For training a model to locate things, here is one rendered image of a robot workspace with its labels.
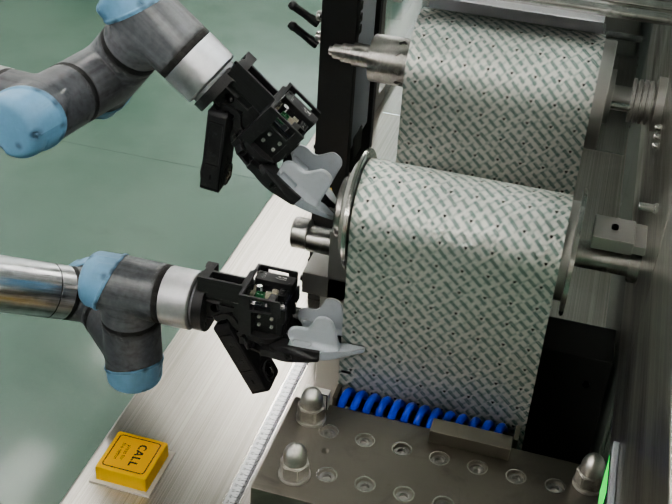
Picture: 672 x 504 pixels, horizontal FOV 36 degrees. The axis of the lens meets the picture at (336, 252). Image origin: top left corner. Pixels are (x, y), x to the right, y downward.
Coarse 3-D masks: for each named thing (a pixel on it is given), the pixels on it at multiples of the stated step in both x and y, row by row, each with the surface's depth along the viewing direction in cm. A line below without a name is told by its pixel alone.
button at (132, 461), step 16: (112, 448) 134; (128, 448) 134; (144, 448) 134; (160, 448) 135; (112, 464) 132; (128, 464) 132; (144, 464) 132; (160, 464) 134; (112, 480) 132; (128, 480) 131; (144, 480) 130
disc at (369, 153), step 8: (368, 152) 121; (360, 160) 119; (368, 160) 122; (360, 168) 118; (360, 176) 119; (352, 184) 117; (352, 192) 117; (352, 200) 117; (352, 208) 118; (344, 216) 117; (344, 224) 117; (344, 232) 117; (344, 240) 118; (344, 248) 118; (344, 256) 119; (344, 264) 121
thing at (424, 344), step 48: (384, 288) 121; (432, 288) 119; (384, 336) 125; (432, 336) 123; (480, 336) 121; (528, 336) 119; (384, 384) 129; (432, 384) 126; (480, 384) 124; (528, 384) 122
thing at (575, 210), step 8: (352, 176) 119; (344, 200) 118; (344, 208) 118; (576, 208) 115; (576, 216) 114; (568, 224) 114; (576, 224) 114; (568, 232) 114; (568, 240) 113; (568, 248) 113; (568, 256) 113; (560, 264) 114; (568, 264) 113; (560, 272) 114; (560, 280) 114; (560, 288) 115; (560, 296) 117
